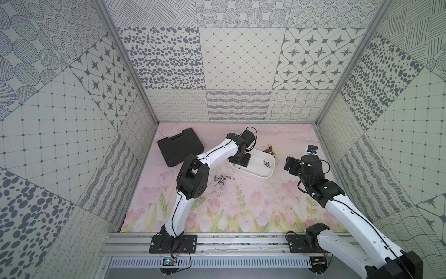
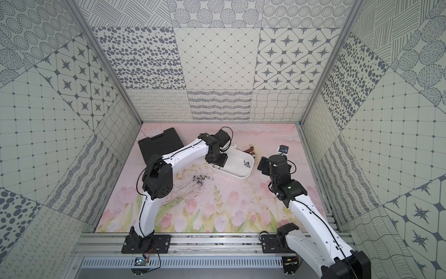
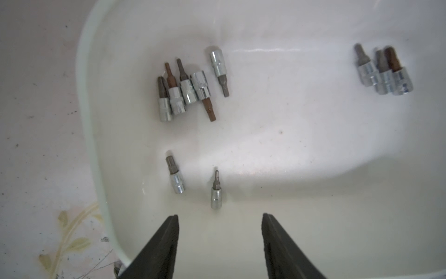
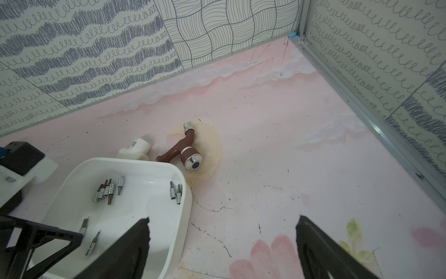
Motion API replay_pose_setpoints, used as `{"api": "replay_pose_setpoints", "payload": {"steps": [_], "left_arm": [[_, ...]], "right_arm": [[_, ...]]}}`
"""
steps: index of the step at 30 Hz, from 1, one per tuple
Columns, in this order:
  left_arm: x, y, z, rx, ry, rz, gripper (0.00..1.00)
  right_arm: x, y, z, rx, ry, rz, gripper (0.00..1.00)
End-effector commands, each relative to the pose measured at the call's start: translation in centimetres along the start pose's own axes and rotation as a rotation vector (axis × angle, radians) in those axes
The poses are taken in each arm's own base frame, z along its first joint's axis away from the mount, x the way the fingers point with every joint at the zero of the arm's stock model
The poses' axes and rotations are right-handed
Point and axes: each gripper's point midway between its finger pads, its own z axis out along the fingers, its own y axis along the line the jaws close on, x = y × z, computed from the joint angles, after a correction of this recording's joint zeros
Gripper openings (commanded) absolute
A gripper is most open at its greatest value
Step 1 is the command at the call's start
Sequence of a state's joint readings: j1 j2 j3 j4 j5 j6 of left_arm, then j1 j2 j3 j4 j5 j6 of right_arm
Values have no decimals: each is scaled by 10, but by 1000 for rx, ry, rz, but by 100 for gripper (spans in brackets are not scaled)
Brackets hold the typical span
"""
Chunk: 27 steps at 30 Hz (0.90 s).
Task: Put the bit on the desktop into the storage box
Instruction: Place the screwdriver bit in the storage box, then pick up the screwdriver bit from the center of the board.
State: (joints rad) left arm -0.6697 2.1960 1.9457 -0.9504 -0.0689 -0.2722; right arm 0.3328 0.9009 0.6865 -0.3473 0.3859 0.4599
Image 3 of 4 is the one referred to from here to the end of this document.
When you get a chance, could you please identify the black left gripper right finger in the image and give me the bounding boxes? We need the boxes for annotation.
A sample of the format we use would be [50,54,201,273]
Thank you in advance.
[261,213,325,279]

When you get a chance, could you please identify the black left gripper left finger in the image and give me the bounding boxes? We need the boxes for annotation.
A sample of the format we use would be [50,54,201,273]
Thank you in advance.
[118,215,180,279]

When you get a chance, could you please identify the silver bit box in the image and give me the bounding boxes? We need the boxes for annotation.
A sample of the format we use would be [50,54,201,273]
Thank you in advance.
[211,170,223,210]
[166,155,185,194]

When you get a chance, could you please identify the silver bit pile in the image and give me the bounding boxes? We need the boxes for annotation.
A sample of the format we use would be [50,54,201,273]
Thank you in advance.
[157,76,173,122]

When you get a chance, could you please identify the silver bit lone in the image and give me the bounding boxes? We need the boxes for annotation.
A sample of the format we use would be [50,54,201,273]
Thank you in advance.
[384,46,413,95]

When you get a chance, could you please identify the white plastic storage box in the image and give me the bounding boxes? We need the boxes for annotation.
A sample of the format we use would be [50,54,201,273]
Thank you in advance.
[76,1,446,279]

